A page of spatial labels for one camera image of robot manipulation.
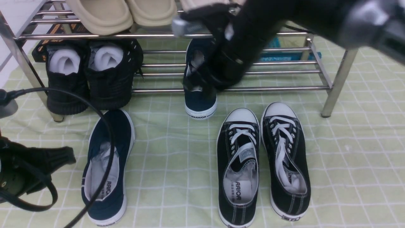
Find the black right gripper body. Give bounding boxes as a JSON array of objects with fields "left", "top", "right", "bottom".
[{"left": 172, "top": 3, "right": 263, "bottom": 97}]

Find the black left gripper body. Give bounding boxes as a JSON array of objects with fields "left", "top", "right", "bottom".
[{"left": 0, "top": 137, "right": 76, "bottom": 197}]

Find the navy slip-on shoe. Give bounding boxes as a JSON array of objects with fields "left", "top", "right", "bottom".
[
  {"left": 183, "top": 38, "right": 217, "bottom": 120},
  {"left": 81, "top": 109, "right": 135, "bottom": 226}
]

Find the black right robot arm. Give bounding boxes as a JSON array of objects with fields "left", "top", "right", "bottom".
[{"left": 179, "top": 0, "right": 405, "bottom": 97}]

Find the stainless steel shoe rack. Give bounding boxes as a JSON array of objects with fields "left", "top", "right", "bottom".
[{"left": 0, "top": 0, "right": 359, "bottom": 123}]

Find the black orange shoe box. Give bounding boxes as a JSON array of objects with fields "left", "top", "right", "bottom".
[{"left": 31, "top": 24, "right": 88, "bottom": 63}]

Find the black knit shoe left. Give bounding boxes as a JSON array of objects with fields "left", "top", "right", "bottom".
[{"left": 46, "top": 41, "right": 90, "bottom": 116}]

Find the black knit shoe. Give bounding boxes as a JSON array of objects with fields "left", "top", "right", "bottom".
[
  {"left": 46, "top": 41, "right": 90, "bottom": 116},
  {"left": 84, "top": 39, "right": 144, "bottom": 110}
]

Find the black knit shoe right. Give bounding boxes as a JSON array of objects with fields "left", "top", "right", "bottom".
[{"left": 84, "top": 39, "right": 144, "bottom": 110}]

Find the green blue flat box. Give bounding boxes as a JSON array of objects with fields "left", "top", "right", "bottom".
[{"left": 259, "top": 35, "right": 315, "bottom": 62}]

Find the beige slipper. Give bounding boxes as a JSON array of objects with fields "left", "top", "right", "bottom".
[
  {"left": 66, "top": 0, "right": 134, "bottom": 35},
  {"left": 126, "top": 0, "right": 178, "bottom": 27}
]

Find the black canvas sneaker right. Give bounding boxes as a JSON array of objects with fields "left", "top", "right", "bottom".
[{"left": 260, "top": 102, "right": 311, "bottom": 222}]

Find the black canvas sneaker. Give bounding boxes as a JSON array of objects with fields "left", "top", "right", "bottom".
[
  {"left": 216, "top": 108, "right": 260, "bottom": 228},
  {"left": 260, "top": 102, "right": 311, "bottom": 222}
]

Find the black canvas sneaker left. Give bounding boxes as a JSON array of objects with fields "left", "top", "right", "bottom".
[{"left": 216, "top": 108, "right": 260, "bottom": 228}]

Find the beige slipper far left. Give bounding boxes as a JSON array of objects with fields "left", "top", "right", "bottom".
[{"left": 66, "top": 0, "right": 134, "bottom": 35}]

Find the black cable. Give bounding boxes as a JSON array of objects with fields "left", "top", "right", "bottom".
[{"left": 0, "top": 87, "right": 115, "bottom": 228}]

